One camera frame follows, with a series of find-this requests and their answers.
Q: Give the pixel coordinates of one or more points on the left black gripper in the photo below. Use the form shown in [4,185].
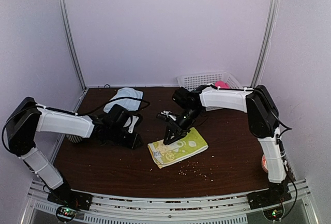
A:
[134,143]

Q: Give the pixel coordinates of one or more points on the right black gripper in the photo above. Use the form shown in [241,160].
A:
[179,131]

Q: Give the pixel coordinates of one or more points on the green patterned towel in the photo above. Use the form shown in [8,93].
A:
[165,155]

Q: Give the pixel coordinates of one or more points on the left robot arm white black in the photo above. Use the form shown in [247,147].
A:
[116,126]

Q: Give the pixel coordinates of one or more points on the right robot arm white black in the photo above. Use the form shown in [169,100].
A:
[257,103]

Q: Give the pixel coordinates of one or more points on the light blue towel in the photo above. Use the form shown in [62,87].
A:
[128,98]

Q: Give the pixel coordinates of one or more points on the white plastic basket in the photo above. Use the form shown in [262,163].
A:
[201,79]

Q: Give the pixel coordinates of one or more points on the striped ceramic mug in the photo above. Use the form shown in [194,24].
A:
[74,139]

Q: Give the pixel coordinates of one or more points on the rolled pink towel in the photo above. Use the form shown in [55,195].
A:
[221,85]

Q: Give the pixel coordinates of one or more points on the red patterned bowl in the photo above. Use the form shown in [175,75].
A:
[264,164]

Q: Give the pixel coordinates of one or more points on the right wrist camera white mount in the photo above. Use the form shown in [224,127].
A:
[167,116]

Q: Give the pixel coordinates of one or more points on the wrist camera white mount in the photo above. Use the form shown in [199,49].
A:
[167,116]
[132,122]

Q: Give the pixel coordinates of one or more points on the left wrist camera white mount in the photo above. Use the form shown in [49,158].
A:
[132,122]

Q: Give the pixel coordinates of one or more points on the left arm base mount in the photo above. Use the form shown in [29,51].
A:
[64,195]

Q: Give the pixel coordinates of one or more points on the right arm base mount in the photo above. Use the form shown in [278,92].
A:
[274,194]

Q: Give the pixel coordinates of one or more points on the left aluminium frame post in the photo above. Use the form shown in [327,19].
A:
[70,44]

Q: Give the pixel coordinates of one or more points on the aluminium frame post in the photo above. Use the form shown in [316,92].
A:
[265,46]
[70,44]

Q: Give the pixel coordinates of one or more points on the right aluminium frame post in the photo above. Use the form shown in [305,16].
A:
[265,46]

